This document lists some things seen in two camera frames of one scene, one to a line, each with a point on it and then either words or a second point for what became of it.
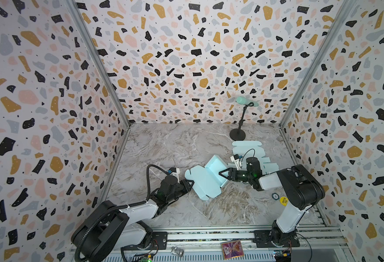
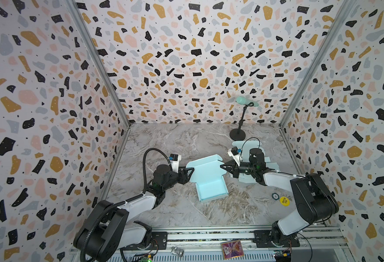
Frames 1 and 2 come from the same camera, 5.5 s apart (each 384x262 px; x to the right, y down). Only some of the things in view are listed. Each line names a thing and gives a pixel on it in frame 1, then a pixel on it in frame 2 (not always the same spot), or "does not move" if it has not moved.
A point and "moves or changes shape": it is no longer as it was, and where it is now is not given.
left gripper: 186,187 to 181,175
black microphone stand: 238,134 does not move
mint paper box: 208,183 moves or changes shape
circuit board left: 148,258 does not move
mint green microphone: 241,100 does not move
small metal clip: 175,251 does not move
